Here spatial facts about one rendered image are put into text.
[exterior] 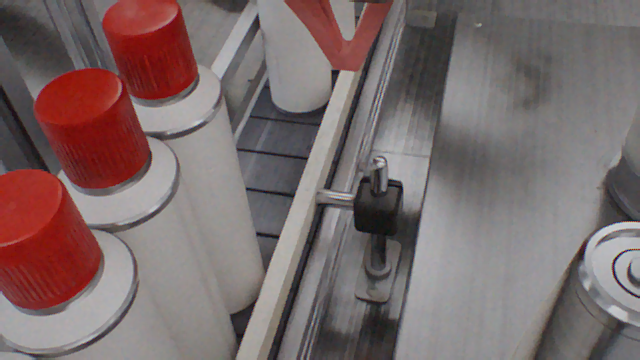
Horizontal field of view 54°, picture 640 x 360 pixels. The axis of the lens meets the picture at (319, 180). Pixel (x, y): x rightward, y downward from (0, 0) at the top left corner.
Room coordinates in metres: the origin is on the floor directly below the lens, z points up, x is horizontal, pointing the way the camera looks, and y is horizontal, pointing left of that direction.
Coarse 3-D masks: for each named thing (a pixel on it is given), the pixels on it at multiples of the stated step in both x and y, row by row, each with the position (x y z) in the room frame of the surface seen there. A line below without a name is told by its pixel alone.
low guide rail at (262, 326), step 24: (360, 72) 0.41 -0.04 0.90; (336, 96) 0.37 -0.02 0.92; (336, 120) 0.34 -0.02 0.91; (336, 144) 0.33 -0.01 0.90; (312, 168) 0.29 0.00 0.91; (312, 192) 0.27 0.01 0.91; (288, 216) 0.25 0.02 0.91; (312, 216) 0.26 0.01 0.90; (288, 240) 0.24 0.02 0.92; (288, 264) 0.22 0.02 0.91; (264, 288) 0.20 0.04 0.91; (288, 288) 0.21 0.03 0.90; (264, 312) 0.19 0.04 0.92; (264, 336) 0.17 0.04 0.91
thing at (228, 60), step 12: (252, 0) 0.43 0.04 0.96; (252, 12) 0.42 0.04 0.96; (240, 24) 0.40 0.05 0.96; (252, 24) 0.40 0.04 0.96; (240, 36) 0.39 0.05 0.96; (252, 36) 0.40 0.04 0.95; (228, 48) 0.37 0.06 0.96; (240, 48) 0.38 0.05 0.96; (216, 60) 0.36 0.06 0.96; (228, 60) 0.36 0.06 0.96; (240, 60) 0.37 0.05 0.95; (216, 72) 0.35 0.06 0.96; (228, 72) 0.35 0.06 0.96; (228, 84) 0.35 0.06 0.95
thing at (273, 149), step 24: (264, 96) 0.42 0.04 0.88; (264, 120) 0.39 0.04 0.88; (288, 120) 0.38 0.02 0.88; (312, 120) 0.38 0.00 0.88; (240, 144) 0.36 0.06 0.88; (264, 144) 0.36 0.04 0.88; (288, 144) 0.36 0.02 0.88; (312, 144) 0.35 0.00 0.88; (264, 168) 0.33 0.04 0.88; (288, 168) 0.33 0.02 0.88; (336, 168) 0.35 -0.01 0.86; (264, 192) 0.31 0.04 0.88; (288, 192) 0.31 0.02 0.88; (264, 216) 0.29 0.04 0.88; (264, 240) 0.26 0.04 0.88; (312, 240) 0.28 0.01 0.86; (264, 264) 0.24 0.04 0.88; (288, 312) 0.21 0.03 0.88; (240, 336) 0.19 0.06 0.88
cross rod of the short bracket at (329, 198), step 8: (320, 192) 0.28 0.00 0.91; (328, 192) 0.27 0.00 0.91; (336, 192) 0.27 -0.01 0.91; (344, 192) 0.27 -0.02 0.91; (320, 200) 0.27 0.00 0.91; (328, 200) 0.27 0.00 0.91; (336, 200) 0.27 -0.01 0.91; (344, 200) 0.27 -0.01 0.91; (352, 200) 0.27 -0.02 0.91; (336, 208) 0.27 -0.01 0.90; (344, 208) 0.27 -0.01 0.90; (352, 208) 0.26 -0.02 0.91
